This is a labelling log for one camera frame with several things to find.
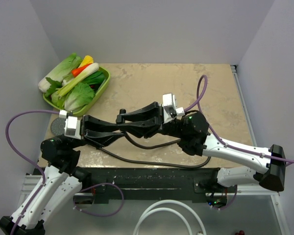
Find grey shower head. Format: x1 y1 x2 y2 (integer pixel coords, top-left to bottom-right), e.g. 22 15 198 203
50 117 65 136

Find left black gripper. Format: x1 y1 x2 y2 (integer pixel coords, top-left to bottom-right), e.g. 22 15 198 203
64 114 126 149

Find green lettuce toy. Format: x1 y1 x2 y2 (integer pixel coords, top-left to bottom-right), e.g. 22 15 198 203
51 83 95 112

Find black shower hose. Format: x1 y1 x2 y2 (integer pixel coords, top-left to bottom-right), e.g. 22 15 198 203
98 132 211 169

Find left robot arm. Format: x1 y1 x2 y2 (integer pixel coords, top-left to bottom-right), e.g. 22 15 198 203
0 116 123 235

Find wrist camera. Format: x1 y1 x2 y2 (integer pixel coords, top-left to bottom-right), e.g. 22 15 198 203
59 110 82 140
162 93 185 124

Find white leek toy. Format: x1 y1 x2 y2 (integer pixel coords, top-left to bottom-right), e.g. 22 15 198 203
55 63 99 97

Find white hose loop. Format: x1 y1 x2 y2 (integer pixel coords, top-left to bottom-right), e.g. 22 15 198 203
132 200 207 235

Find dark green vegetable toy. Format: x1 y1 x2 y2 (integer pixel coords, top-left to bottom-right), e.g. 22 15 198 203
81 71 106 86

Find orange carrot toy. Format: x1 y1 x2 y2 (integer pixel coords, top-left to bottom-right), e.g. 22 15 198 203
71 64 90 77

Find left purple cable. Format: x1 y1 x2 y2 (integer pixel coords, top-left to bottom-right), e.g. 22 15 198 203
5 109 124 235

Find red small object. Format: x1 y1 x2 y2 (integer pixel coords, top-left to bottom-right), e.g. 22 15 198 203
235 230 245 235

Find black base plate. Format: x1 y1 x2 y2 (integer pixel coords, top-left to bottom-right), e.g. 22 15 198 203
74 167 235 204

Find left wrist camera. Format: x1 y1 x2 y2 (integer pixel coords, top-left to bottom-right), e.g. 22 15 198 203
59 110 82 140

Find green plastic tray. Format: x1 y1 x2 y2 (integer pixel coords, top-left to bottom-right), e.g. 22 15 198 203
43 67 110 117

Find yellow pepper toy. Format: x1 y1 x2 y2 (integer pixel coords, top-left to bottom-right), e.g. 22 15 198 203
78 55 94 68

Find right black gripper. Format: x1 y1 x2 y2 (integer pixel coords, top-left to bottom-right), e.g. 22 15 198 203
117 101 187 139

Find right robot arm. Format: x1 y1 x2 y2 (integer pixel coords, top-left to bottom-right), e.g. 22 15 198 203
116 102 286 192

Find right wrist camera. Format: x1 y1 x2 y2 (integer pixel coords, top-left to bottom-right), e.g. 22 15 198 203
162 93 185 124

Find napa cabbage toy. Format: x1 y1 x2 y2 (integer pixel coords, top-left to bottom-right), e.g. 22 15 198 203
38 53 82 93

